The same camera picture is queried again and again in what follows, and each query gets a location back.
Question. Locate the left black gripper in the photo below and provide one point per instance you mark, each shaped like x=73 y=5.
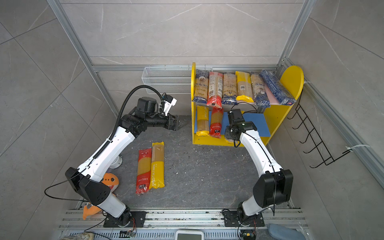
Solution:
x=169 y=125

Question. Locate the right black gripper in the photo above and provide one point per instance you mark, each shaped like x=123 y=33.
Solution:
x=227 y=132

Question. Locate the thin red spaghetti bag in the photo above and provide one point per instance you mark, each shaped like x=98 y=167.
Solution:
x=216 y=123

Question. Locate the yellow end spaghetti bag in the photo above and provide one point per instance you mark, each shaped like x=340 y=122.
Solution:
x=244 y=87

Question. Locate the blue trim spaghetti bag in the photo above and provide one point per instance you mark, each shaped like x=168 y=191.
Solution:
x=260 y=97

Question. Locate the dark blue end spaghetti bag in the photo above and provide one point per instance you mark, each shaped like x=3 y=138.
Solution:
x=229 y=89

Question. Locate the yellow Pastatime spaghetti bag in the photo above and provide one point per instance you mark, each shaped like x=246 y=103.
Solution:
x=203 y=126

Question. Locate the red label spaghetti bag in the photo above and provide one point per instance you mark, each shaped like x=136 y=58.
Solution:
x=215 y=90

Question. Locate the blue Sankara spaghetti bag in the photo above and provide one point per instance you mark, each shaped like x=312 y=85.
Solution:
x=201 y=87

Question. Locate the blue Barilla spaghetti box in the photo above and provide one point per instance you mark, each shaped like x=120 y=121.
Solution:
x=283 y=96

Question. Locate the yellow label spaghetti bag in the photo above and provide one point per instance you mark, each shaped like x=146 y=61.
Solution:
x=157 y=166

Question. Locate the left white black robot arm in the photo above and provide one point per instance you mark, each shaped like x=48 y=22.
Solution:
x=86 y=180

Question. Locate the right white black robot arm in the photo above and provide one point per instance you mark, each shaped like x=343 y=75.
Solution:
x=274 y=185

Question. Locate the yellow pink blue wooden shelf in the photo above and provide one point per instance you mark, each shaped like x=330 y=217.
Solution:
x=292 y=79

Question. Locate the white analog alarm clock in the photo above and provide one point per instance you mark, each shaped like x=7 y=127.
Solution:
x=116 y=163

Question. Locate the orange plush toy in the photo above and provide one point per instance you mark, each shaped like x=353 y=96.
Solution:
x=112 y=182

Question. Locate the blue grey cloth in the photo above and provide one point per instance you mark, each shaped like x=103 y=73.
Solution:
x=282 y=233

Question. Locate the white digital scale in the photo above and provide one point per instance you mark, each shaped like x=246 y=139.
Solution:
x=189 y=235

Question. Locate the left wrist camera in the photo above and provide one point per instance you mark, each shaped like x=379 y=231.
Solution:
x=169 y=102

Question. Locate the white wire mesh basket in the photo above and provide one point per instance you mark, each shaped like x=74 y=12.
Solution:
x=168 y=79

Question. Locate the black wire hook rack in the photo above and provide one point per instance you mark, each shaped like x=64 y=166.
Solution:
x=314 y=137

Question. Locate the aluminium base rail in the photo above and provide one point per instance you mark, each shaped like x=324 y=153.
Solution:
x=163 y=224

